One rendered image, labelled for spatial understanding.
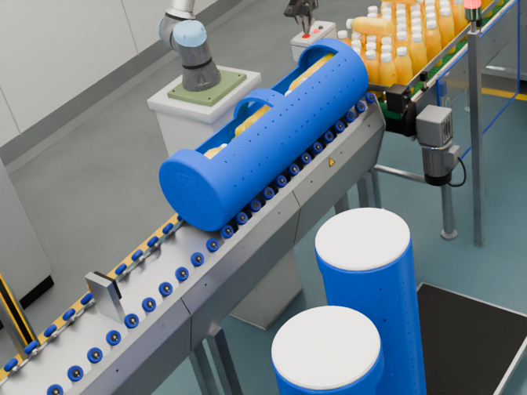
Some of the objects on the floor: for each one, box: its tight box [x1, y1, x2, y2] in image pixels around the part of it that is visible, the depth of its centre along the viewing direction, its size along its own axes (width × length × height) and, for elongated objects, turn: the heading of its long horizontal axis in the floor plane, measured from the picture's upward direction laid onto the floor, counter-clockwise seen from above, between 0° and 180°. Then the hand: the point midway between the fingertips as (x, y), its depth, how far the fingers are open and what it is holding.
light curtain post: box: [0, 266, 42, 361], centre depth 253 cm, size 6×6×170 cm
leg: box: [188, 342, 220, 395], centre depth 295 cm, size 6×6×63 cm
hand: (305, 32), depth 329 cm, fingers closed
